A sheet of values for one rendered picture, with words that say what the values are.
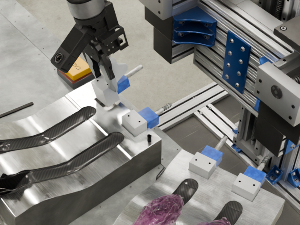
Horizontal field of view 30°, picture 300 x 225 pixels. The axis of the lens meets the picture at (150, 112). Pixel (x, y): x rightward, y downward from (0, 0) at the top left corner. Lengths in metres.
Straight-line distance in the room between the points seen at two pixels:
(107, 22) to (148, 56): 1.62
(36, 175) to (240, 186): 0.43
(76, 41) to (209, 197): 0.44
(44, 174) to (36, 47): 0.56
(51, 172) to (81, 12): 0.35
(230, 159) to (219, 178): 0.88
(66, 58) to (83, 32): 0.07
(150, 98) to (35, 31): 1.01
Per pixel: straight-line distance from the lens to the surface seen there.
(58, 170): 1.24
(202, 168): 1.24
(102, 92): 1.31
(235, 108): 2.31
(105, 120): 1.32
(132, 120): 1.28
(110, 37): 1.23
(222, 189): 1.24
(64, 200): 1.19
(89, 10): 1.17
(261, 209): 1.22
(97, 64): 1.32
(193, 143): 2.17
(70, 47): 1.22
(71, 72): 1.53
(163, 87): 2.67
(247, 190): 1.21
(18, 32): 1.75
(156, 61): 2.81
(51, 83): 1.56
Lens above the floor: 1.85
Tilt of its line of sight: 46 degrees down
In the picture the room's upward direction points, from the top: straight up
